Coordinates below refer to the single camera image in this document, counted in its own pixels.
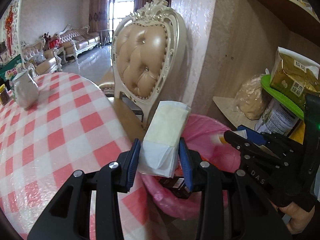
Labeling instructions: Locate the cream tufted leather chair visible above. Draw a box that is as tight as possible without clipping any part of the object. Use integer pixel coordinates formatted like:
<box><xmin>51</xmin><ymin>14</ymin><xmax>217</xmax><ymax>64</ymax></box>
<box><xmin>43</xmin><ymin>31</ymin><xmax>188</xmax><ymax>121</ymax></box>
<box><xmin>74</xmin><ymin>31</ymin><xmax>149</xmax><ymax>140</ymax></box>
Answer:
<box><xmin>99</xmin><ymin>0</ymin><xmax>187</xmax><ymax>130</ymax></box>

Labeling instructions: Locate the metal drying rack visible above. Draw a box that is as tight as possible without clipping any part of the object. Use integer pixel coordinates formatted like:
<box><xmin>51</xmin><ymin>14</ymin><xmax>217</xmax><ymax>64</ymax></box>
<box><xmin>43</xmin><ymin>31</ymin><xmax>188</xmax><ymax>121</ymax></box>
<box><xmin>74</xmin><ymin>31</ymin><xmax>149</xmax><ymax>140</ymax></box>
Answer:
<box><xmin>99</xmin><ymin>29</ymin><xmax>113</xmax><ymax>48</ymax></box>

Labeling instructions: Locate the cream leather sofa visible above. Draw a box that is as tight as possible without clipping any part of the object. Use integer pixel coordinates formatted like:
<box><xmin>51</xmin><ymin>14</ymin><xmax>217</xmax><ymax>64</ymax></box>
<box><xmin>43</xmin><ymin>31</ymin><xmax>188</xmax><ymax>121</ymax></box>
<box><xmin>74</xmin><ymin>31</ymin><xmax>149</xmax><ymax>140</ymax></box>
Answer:
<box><xmin>54</xmin><ymin>24</ymin><xmax>101</xmax><ymax>60</ymax></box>

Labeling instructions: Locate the red checkered tablecloth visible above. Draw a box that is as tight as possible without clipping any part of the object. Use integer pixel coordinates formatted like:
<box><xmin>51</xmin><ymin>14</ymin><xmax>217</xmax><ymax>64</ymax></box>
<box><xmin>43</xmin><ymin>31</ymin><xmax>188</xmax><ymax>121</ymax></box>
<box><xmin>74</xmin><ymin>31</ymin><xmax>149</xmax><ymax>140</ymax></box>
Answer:
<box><xmin>0</xmin><ymin>72</ymin><xmax>160</xmax><ymax>240</ymax></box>

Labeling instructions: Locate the gold foil bag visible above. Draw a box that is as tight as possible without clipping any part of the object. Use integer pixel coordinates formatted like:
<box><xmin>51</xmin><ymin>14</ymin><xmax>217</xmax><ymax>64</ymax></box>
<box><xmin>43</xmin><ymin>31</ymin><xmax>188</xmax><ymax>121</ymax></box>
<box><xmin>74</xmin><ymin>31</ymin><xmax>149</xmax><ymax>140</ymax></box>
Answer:
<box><xmin>269</xmin><ymin>47</ymin><xmax>320</xmax><ymax>104</ymax></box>

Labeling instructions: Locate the green snack bag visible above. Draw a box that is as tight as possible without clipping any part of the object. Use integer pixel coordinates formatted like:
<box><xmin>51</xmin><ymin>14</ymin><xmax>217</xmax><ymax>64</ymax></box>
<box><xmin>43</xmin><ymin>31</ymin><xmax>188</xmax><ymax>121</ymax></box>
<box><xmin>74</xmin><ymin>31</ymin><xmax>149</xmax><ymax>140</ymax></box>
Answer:
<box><xmin>0</xmin><ymin>54</ymin><xmax>25</xmax><ymax>80</ymax></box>

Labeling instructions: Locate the white ceramic teapot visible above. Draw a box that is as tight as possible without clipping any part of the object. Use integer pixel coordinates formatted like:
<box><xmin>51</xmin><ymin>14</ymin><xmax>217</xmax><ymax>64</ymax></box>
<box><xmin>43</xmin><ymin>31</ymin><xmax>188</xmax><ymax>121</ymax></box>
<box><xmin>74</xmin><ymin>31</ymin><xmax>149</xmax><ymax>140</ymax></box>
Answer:
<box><xmin>12</xmin><ymin>66</ymin><xmax>40</xmax><ymax>110</ymax></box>

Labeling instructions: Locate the small black box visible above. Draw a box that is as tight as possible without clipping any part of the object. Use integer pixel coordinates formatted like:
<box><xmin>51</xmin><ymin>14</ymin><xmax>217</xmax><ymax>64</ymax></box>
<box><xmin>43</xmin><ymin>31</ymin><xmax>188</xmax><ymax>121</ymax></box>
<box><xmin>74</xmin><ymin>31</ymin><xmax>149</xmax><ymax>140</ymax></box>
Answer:
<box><xmin>159</xmin><ymin>176</ymin><xmax>192</xmax><ymax>200</ymax></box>

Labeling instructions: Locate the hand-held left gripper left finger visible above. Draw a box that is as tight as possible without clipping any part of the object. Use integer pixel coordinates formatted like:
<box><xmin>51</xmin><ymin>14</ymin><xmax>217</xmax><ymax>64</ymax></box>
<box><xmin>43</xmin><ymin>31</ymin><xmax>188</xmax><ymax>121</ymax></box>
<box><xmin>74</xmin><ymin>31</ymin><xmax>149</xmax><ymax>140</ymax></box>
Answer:
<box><xmin>27</xmin><ymin>138</ymin><xmax>142</xmax><ymax>240</ymax></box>

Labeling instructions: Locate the white tissue packet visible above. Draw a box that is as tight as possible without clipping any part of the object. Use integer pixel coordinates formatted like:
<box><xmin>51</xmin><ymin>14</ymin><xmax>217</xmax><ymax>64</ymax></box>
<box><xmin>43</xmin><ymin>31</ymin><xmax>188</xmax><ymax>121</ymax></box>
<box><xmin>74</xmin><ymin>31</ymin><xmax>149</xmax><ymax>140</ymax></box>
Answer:
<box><xmin>137</xmin><ymin>100</ymin><xmax>192</xmax><ymax>178</ymax></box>

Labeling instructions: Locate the green lidded tin can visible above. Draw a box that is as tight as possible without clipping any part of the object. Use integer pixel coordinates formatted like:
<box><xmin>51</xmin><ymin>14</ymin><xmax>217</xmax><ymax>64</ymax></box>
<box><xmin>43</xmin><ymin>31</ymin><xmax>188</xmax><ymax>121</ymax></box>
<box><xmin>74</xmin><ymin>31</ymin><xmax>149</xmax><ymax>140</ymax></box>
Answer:
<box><xmin>260</xmin><ymin>74</ymin><xmax>307</xmax><ymax>120</ymax></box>

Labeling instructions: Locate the large metal can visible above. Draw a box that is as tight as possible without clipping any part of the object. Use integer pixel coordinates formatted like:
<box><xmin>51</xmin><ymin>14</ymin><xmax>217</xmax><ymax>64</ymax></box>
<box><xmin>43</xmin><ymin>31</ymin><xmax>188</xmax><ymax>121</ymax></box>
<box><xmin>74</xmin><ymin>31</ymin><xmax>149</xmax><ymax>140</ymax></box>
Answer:
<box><xmin>255</xmin><ymin>97</ymin><xmax>303</xmax><ymax>137</ymax></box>

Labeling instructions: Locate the plastic bag of beige powder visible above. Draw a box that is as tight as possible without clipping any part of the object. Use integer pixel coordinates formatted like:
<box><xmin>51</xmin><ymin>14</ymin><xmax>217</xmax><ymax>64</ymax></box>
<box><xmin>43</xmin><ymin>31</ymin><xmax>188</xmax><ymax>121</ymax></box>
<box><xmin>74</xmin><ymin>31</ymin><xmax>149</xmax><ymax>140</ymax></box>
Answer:
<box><xmin>232</xmin><ymin>74</ymin><xmax>272</xmax><ymax>120</ymax></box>

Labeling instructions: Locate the marble corner shelf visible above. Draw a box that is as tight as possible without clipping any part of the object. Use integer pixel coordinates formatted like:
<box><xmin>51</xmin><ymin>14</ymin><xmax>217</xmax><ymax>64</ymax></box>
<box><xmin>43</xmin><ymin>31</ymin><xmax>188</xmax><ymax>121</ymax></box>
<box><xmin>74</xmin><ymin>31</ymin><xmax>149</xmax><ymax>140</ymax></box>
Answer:
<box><xmin>212</xmin><ymin>96</ymin><xmax>265</xmax><ymax>133</ymax></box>

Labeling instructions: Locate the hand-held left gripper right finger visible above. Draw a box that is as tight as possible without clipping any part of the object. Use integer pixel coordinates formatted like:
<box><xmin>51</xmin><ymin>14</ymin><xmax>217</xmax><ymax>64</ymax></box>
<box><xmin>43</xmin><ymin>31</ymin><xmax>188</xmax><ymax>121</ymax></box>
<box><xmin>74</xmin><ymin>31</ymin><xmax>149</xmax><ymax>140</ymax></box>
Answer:
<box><xmin>178</xmin><ymin>137</ymin><xmax>293</xmax><ymax>240</ymax></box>

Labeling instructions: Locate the white lattice screen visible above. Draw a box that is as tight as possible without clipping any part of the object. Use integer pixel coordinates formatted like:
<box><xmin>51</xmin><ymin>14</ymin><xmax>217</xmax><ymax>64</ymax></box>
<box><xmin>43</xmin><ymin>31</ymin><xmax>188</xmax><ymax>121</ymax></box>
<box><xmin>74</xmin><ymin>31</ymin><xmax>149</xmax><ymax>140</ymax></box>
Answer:
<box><xmin>0</xmin><ymin>0</ymin><xmax>25</xmax><ymax>63</ymax></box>

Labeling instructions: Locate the brown curtain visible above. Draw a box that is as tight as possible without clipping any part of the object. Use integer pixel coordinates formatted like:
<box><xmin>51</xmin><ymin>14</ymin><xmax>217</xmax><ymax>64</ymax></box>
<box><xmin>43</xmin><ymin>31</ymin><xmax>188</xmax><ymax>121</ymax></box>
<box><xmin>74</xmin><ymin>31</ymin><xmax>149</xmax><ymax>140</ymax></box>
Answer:
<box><xmin>135</xmin><ymin>0</ymin><xmax>173</xmax><ymax>14</ymax></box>
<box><xmin>89</xmin><ymin>0</ymin><xmax>108</xmax><ymax>29</ymax></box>

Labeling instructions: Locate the wooden wall shelf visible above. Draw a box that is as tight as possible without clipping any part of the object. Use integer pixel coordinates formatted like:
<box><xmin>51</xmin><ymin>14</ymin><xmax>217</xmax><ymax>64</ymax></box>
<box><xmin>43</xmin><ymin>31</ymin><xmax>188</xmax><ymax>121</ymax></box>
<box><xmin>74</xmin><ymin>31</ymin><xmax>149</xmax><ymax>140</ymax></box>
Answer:
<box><xmin>239</xmin><ymin>0</ymin><xmax>320</xmax><ymax>48</ymax></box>

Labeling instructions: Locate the glass balcony door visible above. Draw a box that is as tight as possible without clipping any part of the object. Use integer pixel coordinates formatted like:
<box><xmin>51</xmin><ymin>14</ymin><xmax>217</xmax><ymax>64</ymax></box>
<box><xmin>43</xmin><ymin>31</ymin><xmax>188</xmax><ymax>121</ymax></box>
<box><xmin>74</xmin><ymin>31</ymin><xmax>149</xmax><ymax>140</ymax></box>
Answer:
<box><xmin>106</xmin><ymin>0</ymin><xmax>137</xmax><ymax>44</ymax></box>

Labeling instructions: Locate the red chinese knot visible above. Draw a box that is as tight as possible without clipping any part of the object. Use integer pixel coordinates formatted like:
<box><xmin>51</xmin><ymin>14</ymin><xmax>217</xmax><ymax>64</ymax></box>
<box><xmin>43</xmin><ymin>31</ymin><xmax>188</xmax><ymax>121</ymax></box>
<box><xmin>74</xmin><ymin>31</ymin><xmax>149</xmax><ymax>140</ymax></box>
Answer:
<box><xmin>4</xmin><ymin>6</ymin><xmax>15</xmax><ymax>55</ymax></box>

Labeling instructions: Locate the person's right hand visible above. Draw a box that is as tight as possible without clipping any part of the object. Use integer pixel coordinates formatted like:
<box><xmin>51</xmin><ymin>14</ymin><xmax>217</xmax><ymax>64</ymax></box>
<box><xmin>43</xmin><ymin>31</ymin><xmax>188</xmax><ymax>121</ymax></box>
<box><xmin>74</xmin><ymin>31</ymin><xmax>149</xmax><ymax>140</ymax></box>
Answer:
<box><xmin>272</xmin><ymin>202</ymin><xmax>315</xmax><ymax>235</ymax></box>

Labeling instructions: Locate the pink lined trash bin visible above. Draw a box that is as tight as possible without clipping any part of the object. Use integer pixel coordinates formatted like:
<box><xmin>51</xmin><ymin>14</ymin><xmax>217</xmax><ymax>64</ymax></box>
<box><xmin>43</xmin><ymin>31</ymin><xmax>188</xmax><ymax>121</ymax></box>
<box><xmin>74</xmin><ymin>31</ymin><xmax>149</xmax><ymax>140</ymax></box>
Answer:
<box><xmin>140</xmin><ymin>114</ymin><xmax>242</xmax><ymax>217</ymax></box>

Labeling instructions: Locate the cream leather armchair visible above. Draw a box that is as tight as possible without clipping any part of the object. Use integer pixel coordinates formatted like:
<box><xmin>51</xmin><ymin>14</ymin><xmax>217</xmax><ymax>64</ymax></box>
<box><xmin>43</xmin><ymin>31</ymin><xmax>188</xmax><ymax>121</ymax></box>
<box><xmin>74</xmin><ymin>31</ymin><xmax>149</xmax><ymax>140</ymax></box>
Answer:
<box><xmin>21</xmin><ymin>37</ymin><xmax>63</xmax><ymax>77</ymax></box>

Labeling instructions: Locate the glass jar with yellow lid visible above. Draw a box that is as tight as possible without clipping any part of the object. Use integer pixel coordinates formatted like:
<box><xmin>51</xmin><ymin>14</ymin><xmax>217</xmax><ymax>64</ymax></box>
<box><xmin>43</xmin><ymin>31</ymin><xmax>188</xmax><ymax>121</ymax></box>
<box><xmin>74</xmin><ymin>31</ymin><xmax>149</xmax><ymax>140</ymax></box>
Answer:
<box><xmin>0</xmin><ymin>84</ymin><xmax>10</xmax><ymax>106</ymax></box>

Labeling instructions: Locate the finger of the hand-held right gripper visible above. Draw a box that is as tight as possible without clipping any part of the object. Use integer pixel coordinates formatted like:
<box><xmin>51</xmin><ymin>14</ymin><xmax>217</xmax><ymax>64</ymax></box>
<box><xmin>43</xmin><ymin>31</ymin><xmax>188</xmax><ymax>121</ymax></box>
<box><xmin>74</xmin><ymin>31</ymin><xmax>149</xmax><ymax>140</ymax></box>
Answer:
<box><xmin>237</xmin><ymin>125</ymin><xmax>303</xmax><ymax>153</ymax></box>
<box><xmin>223</xmin><ymin>130</ymin><xmax>297</xmax><ymax>170</ymax></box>

